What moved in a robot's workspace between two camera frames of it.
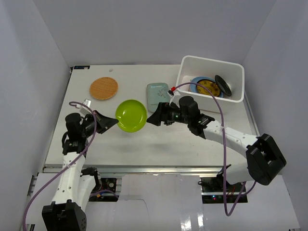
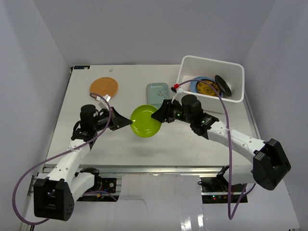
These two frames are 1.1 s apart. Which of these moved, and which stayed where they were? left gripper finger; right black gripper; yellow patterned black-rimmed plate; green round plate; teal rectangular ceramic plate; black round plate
Moved: green round plate; left gripper finger
Stayed: right black gripper; black round plate; teal rectangular ceramic plate; yellow patterned black-rimmed plate
